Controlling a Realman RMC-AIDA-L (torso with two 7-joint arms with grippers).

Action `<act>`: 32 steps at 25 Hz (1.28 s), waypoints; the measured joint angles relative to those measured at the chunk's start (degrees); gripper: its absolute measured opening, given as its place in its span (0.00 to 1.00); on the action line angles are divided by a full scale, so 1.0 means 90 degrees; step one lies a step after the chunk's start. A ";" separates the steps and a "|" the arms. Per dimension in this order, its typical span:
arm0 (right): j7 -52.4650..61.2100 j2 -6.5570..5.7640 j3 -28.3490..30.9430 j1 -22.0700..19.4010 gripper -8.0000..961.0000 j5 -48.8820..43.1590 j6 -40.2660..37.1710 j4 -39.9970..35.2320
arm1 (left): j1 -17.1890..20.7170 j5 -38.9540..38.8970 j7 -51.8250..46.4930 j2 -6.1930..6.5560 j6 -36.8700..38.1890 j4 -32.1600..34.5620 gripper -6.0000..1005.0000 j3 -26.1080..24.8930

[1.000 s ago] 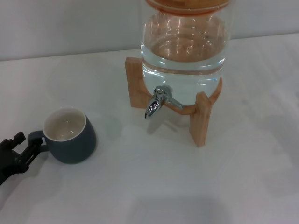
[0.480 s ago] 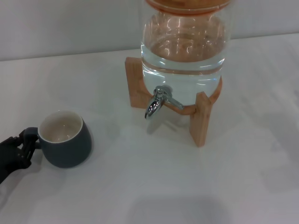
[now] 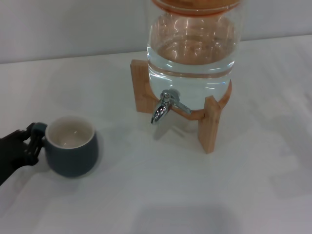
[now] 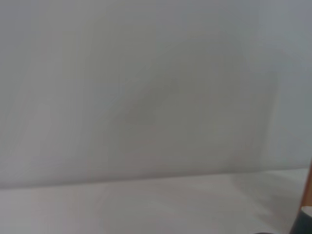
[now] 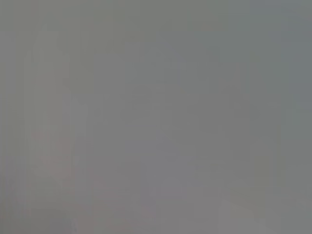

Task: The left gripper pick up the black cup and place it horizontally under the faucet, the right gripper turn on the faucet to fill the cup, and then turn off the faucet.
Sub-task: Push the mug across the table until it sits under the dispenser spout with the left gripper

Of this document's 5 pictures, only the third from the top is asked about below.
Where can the chrome faucet tap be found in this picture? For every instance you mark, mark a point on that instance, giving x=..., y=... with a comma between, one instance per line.
x=159, y=113

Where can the black cup with white inside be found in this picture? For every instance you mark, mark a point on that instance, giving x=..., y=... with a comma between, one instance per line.
x=73, y=161

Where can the wooden dispenser stand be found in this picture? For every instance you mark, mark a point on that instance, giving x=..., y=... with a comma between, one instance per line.
x=209, y=131

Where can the wooden jar lid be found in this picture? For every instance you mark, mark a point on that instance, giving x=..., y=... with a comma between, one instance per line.
x=195, y=6

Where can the clear glass water dispenser jar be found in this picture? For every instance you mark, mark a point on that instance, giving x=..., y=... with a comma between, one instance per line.
x=192, y=73

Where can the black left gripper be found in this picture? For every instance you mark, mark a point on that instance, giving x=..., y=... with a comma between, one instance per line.
x=11, y=153

